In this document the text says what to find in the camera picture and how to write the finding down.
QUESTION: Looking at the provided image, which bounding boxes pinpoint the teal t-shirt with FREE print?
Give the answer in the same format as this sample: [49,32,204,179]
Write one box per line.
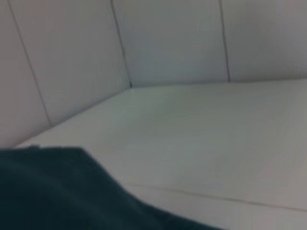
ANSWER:
[0,144,218,230]

